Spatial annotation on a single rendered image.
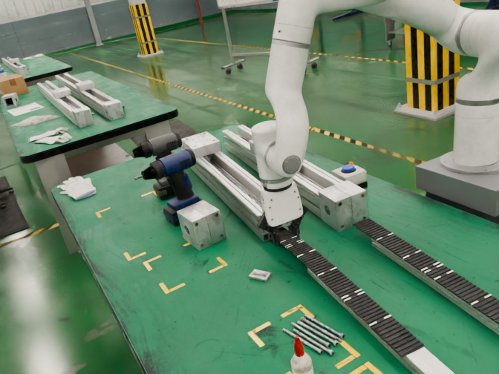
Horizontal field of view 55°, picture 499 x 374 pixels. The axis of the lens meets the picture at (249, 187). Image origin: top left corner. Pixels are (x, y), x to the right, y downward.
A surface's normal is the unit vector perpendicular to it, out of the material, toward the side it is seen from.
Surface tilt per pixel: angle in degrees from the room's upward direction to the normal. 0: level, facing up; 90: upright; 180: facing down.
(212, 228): 90
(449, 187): 90
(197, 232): 90
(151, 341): 0
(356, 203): 90
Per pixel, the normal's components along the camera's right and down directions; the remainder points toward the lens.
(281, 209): 0.39, 0.33
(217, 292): -0.18, -0.89
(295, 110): 0.35, -0.43
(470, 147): -0.60, 0.37
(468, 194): -0.85, 0.35
